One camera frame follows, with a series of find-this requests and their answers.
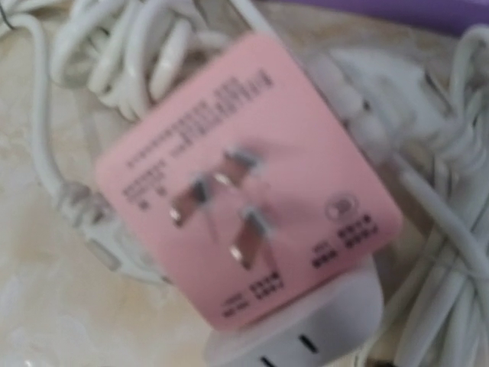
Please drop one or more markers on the white plug adapter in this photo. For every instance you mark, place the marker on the white plug adapter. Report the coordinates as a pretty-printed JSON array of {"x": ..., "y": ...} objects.
[{"x": 326, "y": 324}]

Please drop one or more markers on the purple power strip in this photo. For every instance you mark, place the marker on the purple power strip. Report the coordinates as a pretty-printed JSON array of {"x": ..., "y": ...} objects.
[{"x": 451, "y": 17}]

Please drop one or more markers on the pink cube socket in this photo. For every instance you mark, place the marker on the pink cube socket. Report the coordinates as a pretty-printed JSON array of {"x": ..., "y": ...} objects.
[{"x": 244, "y": 187}]

